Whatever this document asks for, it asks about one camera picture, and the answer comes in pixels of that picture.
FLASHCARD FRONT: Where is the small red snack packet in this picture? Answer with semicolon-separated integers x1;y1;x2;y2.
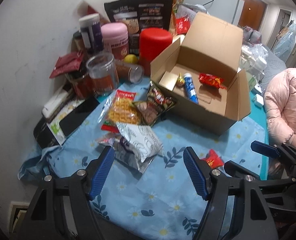
202;149;224;169

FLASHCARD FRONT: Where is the blue white tablet tube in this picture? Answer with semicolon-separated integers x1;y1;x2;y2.
183;73;198;104

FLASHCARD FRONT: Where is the large red snack bag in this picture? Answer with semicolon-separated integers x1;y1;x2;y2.
199;73;227;89

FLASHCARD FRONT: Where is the small gold paper box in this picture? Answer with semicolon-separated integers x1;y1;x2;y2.
159;71;178;91

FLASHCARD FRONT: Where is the silver foil snack bag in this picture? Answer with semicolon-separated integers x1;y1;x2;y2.
96;133;156;174

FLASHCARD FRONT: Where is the white croissant print snack bag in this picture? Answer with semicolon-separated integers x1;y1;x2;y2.
116;122;165;163

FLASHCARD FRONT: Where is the brown cardboard box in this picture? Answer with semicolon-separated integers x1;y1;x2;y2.
150;12;251;135

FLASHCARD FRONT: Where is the dark brown snack packet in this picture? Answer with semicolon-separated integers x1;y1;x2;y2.
133;81;177;126

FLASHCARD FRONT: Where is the clear waffle snack bag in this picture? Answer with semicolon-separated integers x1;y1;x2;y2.
98;89;141;125

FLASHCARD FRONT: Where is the brown wooden door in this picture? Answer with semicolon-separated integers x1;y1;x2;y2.
238;0;267;31

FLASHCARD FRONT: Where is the clear glass jar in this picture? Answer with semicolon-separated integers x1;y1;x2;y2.
86;52;119;95

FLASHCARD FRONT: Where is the dark red flat packet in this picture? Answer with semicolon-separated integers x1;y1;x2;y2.
49;50;84;79

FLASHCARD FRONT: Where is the red lidded container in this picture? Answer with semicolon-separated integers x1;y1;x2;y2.
139;28;172;76

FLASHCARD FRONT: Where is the white refrigerator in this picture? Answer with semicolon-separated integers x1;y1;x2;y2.
184;0;244;26

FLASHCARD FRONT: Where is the pink lidded jar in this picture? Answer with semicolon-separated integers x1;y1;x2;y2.
101;22;129;60

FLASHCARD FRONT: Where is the black printed snack bag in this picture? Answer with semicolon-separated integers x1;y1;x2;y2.
104;0;173;35

